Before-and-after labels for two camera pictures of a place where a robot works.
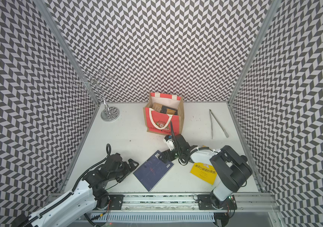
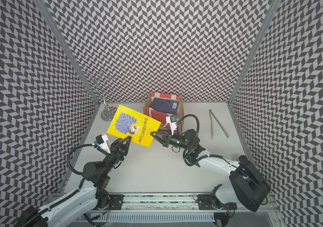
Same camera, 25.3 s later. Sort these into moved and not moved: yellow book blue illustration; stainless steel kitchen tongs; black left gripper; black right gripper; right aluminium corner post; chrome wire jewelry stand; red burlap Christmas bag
Moved: yellow book blue illustration; black right gripper; black left gripper
Not moved: right aluminium corner post; stainless steel kitchen tongs; chrome wire jewelry stand; red burlap Christmas bag
